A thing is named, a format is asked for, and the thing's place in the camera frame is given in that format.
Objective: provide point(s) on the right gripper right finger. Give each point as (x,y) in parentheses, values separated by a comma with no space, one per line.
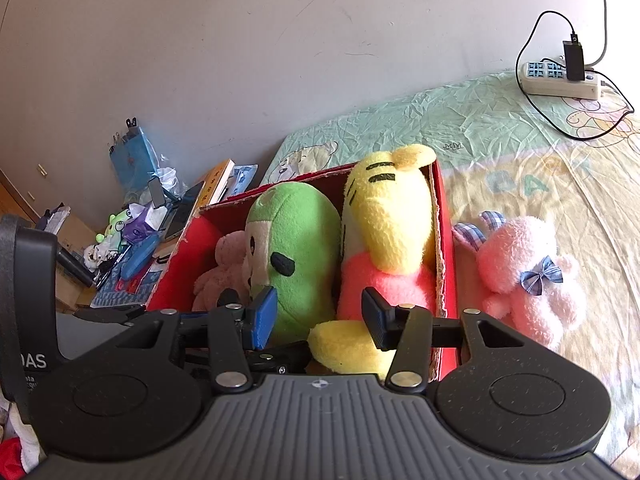
(407,331)

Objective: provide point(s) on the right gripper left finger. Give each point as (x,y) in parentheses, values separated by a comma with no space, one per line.
(234,329)

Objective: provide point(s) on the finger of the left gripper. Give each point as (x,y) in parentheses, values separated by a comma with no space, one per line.
(137,317)
(287,359)

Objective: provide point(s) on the mauve teddy bear plush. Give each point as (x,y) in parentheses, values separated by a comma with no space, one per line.
(230,252)

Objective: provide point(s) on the yellow tiger plush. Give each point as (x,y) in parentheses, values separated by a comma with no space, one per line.
(388,243)

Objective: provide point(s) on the green monkey plush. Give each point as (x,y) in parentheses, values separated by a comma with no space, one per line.
(292,233)

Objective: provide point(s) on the wooden cabinet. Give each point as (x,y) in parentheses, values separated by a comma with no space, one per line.
(39,278)

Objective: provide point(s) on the black cylinder bottle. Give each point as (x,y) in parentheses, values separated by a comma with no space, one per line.
(73,266)

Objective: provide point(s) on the pink bunny plush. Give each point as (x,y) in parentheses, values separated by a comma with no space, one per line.
(529,283)

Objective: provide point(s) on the blue plastic bag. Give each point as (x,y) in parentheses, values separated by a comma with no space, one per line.
(134,160)

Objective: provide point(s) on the blue booklet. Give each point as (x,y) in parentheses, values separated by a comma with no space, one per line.
(240,179)

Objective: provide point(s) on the cartoon print bed sheet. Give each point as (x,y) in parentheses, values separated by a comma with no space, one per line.
(573,163)

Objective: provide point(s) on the white power strip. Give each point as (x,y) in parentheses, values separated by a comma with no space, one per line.
(549,79)

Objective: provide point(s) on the black charger adapter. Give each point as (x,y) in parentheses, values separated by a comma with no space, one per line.
(574,59)

